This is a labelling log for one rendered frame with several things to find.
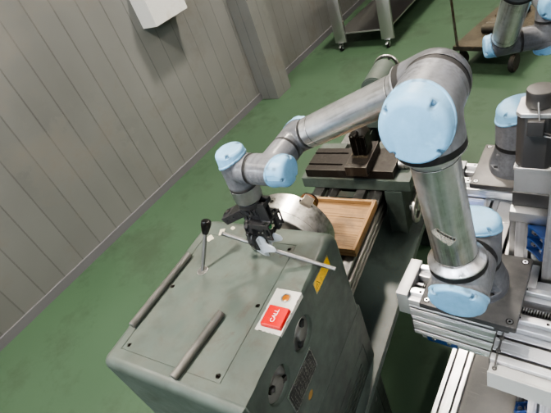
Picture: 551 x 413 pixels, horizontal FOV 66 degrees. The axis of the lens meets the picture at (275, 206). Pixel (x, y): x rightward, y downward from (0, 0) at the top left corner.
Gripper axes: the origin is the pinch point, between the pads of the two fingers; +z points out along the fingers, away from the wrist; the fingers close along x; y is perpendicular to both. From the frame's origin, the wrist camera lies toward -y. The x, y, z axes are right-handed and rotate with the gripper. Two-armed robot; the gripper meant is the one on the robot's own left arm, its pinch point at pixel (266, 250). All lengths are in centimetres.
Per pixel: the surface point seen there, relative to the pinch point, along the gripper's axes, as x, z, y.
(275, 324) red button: -20.3, 3.2, 11.9
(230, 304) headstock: -17.1, 4.5, -4.4
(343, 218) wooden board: 57, 41, -5
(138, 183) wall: 141, 105, -256
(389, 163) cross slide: 86, 33, 9
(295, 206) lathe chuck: 26.8, 7.8, -5.0
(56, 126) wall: 108, 21, -260
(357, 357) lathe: 5, 59, 15
